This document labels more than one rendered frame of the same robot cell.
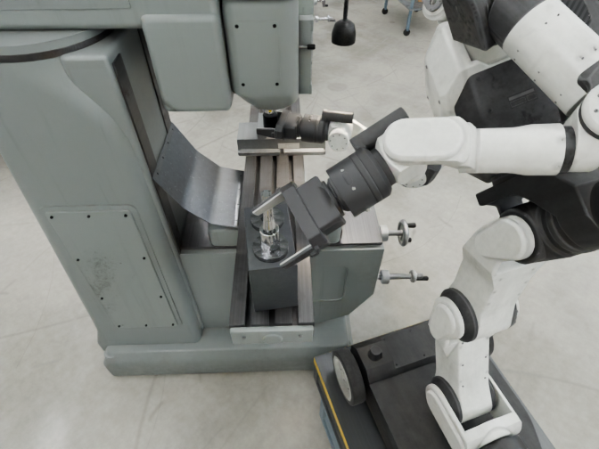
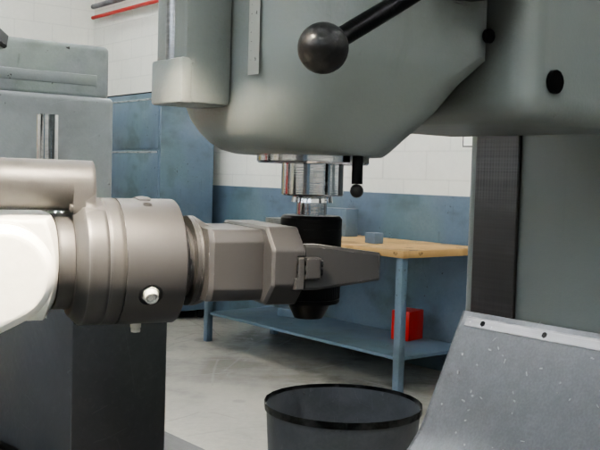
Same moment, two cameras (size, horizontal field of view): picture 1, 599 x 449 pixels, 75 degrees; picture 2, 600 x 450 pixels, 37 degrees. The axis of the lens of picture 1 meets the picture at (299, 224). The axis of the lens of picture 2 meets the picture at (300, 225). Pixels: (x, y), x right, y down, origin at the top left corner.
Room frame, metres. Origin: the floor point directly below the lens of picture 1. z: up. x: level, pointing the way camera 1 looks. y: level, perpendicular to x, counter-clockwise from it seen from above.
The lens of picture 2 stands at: (1.66, -0.33, 1.29)
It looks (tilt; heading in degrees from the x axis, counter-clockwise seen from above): 3 degrees down; 143
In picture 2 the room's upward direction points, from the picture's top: 2 degrees clockwise
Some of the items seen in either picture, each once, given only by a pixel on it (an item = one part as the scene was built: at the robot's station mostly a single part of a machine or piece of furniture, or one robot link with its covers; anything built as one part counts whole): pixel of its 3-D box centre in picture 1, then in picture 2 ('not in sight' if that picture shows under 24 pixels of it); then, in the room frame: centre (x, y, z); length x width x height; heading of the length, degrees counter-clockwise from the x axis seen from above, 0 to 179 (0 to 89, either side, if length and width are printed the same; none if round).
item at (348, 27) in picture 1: (344, 30); not in sight; (1.22, -0.13, 1.48); 0.07 x 0.07 x 0.06
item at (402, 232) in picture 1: (394, 232); not in sight; (1.13, -0.41, 0.69); 0.16 x 0.12 x 0.12; 92
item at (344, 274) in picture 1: (284, 265); not in sight; (1.11, 0.07, 0.49); 0.80 x 0.30 x 0.60; 92
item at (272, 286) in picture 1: (270, 255); (66, 353); (0.68, 0.08, 1.09); 0.22 x 0.12 x 0.20; 8
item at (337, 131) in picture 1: (333, 128); (29, 241); (1.06, -0.11, 1.24); 0.11 x 0.11 x 0.11; 77
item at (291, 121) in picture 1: (298, 127); (195, 263); (1.09, 0.00, 1.23); 0.13 x 0.12 x 0.10; 167
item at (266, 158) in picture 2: not in sight; (312, 158); (1.11, 0.09, 1.31); 0.09 x 0.09 x 0.01
